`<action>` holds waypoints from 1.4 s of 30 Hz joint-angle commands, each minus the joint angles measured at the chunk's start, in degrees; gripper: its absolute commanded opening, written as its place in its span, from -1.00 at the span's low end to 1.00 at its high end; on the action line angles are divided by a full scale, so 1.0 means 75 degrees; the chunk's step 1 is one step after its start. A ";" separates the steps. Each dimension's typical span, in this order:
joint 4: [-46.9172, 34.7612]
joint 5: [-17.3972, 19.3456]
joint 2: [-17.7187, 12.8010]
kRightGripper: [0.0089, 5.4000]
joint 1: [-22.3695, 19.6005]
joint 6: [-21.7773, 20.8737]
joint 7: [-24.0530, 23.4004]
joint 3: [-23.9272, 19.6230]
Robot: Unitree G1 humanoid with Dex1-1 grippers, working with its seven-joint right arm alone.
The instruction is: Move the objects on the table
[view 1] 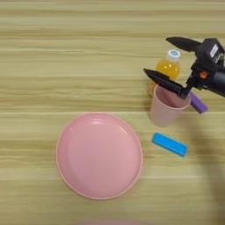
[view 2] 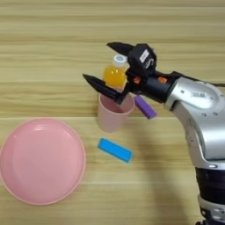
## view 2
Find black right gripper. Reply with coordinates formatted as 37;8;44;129
82;41;180;105

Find orange juice bottle white cap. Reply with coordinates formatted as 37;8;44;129
102;54;130;92

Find pink plastic cup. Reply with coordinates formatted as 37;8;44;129
97;91;136;134

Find pink round plate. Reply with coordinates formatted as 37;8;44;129
0;117;87;206

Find small black box white label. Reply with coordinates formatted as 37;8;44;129
127;43;158;79

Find purple rectangular block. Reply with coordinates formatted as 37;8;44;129
134;95;158;120

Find blue rectangular block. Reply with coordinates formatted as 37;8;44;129
97;137;134;164

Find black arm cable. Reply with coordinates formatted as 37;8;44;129
205;81;225;88

